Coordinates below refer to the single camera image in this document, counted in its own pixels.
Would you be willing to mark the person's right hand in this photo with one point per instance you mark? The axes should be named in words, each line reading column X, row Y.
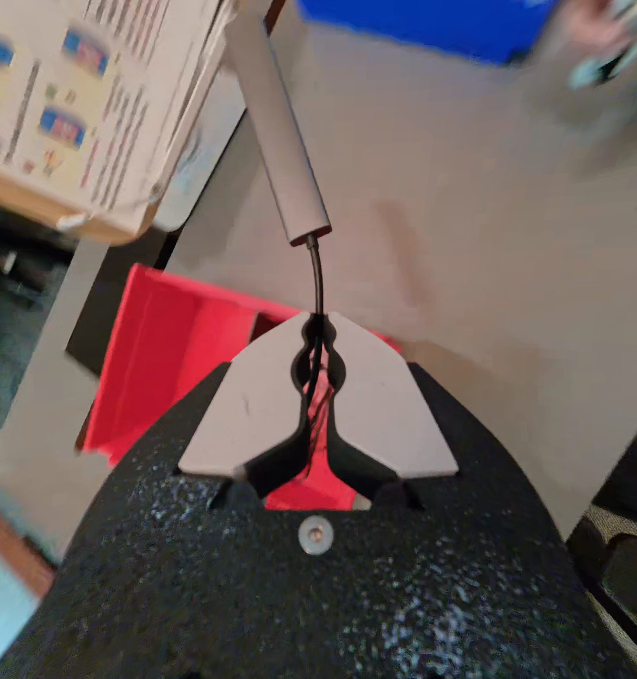
column 589, row 24

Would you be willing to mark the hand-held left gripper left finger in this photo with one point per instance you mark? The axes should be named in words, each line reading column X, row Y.
column 254, row 414

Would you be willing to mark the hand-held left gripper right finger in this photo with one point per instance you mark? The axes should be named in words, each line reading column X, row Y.
column 387, row 414

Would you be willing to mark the red plastic bin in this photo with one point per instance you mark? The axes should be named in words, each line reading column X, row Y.
column 159, row 360

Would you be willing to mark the blue plastic bin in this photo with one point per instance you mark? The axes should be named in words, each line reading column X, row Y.
column 429, row 26

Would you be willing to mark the wooden document stand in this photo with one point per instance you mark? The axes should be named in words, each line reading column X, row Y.
column 111, row 231

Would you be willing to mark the printed instruction sheet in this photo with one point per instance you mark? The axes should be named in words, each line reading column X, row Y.
column 95, row 95

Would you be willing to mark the grey usb hub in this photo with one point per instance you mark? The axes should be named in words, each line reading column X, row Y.
column 276, row 127

